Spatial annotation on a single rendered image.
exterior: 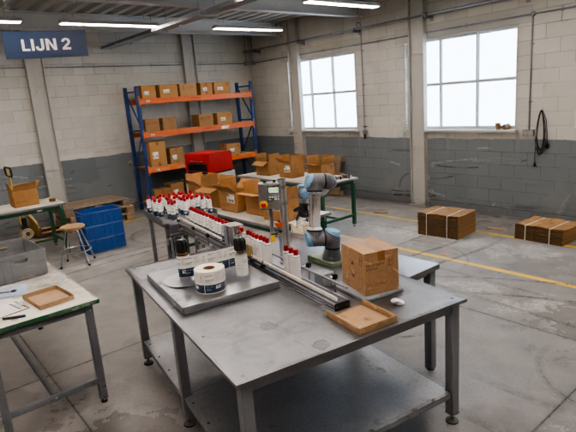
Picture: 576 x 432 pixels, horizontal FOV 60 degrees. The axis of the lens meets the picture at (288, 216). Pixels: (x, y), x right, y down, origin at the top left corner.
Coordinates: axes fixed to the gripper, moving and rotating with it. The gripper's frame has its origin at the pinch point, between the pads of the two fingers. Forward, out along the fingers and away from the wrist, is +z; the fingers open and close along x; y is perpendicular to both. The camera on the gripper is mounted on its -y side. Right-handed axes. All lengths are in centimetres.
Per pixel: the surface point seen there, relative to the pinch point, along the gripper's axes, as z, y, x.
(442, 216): 71, -79, 325
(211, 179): -4, -265, 73
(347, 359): 78, 81, -35
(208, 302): 13, 52, -124
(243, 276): 9, 41, -90
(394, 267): -1, 123, -33
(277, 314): 16, 91, -102
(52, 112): -100, -722, 13
